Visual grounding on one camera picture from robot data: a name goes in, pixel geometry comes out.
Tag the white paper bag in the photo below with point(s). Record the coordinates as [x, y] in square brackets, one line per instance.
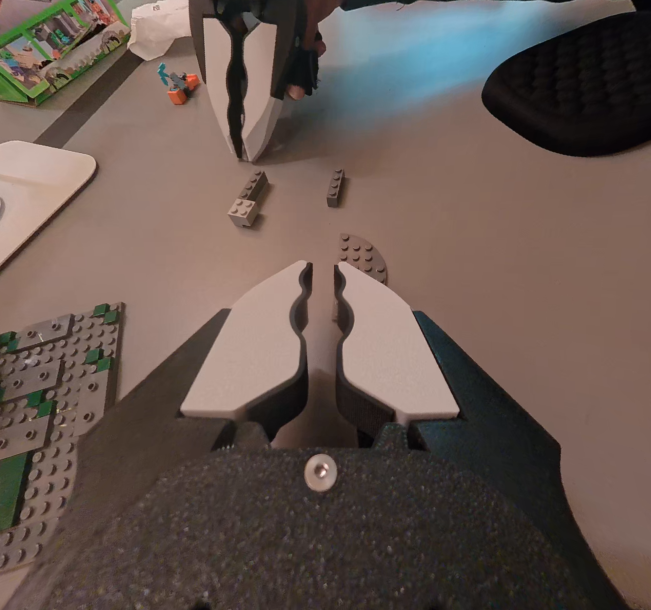
[157, 25]

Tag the white book stand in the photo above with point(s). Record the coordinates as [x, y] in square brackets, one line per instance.
[35, 192]

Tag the orange teal brick figure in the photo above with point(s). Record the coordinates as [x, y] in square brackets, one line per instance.
[179, 88]

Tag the grey desk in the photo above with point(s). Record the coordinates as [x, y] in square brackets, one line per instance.
[457, 264]

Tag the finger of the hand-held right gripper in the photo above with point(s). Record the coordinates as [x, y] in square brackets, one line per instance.
[218, 75]
[264, 86]

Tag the green brick set box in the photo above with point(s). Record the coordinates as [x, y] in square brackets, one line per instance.
[51, 35]

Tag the grey quarter-round plate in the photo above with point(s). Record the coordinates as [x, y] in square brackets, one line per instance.
[363, 256]

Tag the dark grey long brick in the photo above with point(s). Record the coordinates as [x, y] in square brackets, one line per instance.
[335, 187]
[254, 185]

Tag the black office chair seat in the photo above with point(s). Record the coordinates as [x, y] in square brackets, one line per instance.
[574, 91]

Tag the grey brick model on baseplate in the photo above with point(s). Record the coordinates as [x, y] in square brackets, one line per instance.
[51, 391]

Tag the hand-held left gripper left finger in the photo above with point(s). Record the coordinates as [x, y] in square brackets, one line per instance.
[249, 355]

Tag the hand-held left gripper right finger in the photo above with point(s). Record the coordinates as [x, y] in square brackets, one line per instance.
[396, 355]

